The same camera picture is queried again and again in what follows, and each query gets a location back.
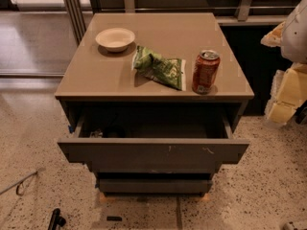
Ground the grey top drawer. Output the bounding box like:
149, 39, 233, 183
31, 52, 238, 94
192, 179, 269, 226
59, 113, 249, 173

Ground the grey drawer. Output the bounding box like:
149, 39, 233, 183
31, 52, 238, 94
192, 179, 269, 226
59, 113, 249, 173
97, 179, 213, 195

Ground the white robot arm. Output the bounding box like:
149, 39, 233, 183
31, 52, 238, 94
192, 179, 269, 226
261, 0, 307, 127

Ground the grey drawer cabinet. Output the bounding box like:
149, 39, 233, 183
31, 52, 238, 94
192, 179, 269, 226
56, 13, 253, 181

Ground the grey bottom drawer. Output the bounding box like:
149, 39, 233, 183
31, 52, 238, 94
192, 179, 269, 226
97, 179, 213, 195

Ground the orange soda can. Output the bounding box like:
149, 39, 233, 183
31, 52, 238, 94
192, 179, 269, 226
192, 50, 221, 94

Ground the green chip bag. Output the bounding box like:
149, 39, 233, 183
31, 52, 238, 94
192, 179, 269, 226
132, 45, 186, 91

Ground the white bowl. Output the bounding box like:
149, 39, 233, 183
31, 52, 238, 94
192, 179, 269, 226
95, 28, 135, 53

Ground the black tape on floor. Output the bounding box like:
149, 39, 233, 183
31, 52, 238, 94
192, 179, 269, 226
106, 216, 122, 221

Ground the black object on floor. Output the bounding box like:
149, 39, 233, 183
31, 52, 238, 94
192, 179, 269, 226
48, 208, 66, 230

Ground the metal railing frame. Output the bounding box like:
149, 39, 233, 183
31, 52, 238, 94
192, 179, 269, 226
63, 0, 300, 41

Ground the grey floor cable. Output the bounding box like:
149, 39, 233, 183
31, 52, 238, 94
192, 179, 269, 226
0, 170, 38, 197

